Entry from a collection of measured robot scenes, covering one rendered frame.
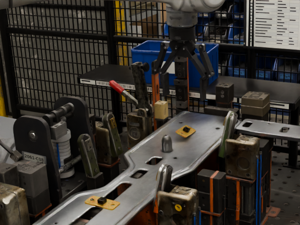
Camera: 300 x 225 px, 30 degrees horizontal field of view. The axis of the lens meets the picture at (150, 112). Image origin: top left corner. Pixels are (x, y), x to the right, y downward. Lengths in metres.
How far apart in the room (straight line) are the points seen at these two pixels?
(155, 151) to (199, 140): 0.15
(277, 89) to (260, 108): 0.21
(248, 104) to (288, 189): 0.37
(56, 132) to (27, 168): 0.12
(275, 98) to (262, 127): 0.20
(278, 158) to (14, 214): 1.28
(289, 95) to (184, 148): 0.52
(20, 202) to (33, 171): 0.11
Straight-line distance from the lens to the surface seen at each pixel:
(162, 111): 1.82
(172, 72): 2.11
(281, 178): 2.14
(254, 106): 1.88
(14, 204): 1.30
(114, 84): 1.80
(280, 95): 2.00
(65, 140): 1.53
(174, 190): 1.32
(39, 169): 1.41
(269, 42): 2.14
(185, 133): 1.71
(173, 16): 1.59
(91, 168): 1.52
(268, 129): 1.78
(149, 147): 1.66
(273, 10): 2.11
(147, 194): 1.40
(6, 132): 2.05
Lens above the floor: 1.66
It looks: 20 degrees down
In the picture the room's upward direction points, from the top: 3 degrees counter-clockwise
